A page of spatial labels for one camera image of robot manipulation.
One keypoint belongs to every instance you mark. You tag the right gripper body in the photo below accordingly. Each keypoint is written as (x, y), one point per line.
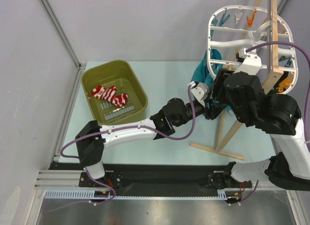
(218, 83)

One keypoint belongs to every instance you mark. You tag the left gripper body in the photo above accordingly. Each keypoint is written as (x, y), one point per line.
(208, 112)

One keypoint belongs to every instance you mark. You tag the teal blue sock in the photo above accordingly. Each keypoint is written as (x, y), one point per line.
(201, 74)

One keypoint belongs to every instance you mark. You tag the white plastic clip hanger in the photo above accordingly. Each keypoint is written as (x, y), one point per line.
(234, 27)

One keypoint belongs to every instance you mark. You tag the red white striped sock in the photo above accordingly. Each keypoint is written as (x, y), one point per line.
(104, 93)
(120, 99)

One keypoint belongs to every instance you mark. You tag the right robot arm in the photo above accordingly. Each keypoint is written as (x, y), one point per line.
(277, 115)

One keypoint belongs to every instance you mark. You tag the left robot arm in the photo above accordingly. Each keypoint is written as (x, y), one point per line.
(94, 138)

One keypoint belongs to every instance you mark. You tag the wooden hanger stand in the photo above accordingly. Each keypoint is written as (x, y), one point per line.
(274, 73)

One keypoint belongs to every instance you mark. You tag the dark green sock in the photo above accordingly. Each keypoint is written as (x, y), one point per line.
(283, 83)

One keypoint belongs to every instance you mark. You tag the olive green plastic basket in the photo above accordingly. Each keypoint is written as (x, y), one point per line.
(120, 74)

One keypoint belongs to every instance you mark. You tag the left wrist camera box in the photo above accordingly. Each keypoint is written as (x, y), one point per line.
(199, 90)

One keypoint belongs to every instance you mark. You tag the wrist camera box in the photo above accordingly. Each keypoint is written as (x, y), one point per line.
(199, 90)
(251, 64)

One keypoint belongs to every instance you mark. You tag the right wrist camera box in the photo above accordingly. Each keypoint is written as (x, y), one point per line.
(251, 64)

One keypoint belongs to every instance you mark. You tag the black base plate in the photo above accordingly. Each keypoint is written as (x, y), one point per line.
(165, 180)

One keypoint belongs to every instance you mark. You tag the white cable duct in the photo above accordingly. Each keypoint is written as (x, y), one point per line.
(99, 195)

